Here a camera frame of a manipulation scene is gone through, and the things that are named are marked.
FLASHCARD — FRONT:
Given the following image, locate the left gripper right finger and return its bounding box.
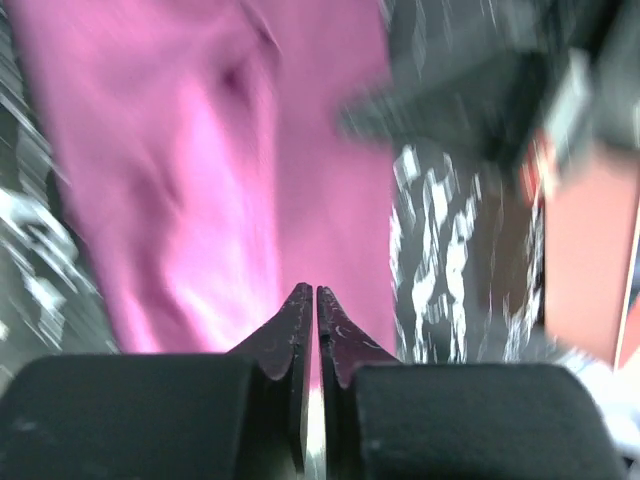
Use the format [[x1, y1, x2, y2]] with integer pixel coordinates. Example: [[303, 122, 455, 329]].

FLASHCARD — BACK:
[[316, 286, 399, 479]]

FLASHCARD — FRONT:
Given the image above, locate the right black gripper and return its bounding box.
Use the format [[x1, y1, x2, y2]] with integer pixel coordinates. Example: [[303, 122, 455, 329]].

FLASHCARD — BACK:
[[339, 1, 639, 170]]

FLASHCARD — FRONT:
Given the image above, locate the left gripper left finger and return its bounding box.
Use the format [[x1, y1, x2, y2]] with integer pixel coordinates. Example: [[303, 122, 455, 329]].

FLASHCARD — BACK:
[[231, 283, 313, 473]]

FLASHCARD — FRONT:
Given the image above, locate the magenta cloth napkin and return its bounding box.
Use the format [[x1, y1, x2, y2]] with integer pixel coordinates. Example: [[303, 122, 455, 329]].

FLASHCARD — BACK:
[[9, 0, 401, 391]]

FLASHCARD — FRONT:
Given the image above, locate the pink compartment tray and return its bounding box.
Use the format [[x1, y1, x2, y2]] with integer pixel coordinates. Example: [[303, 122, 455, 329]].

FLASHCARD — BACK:
[[544, 159, 639, 368]]

